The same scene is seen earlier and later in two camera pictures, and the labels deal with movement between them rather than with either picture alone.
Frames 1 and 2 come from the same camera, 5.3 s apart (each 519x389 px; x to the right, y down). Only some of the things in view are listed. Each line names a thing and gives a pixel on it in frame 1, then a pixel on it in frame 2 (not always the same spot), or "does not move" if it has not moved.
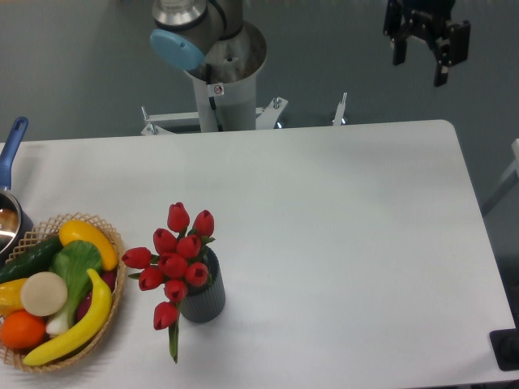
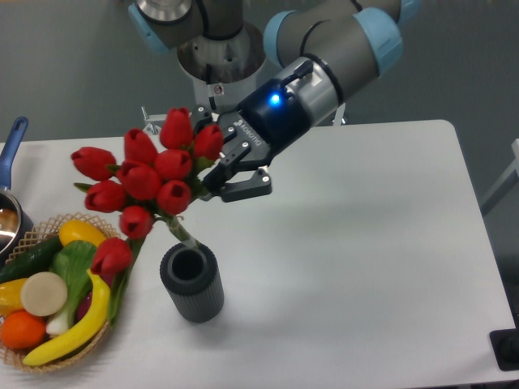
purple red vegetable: x=83 y=304 does not move
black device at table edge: x=505 y=346 does not move
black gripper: x=429 y=19 to x=265 y=121
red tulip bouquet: x=179 y=259 to x=147 y=184
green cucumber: x=36 y=259 does not move
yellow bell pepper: x=82 y=231 does not move
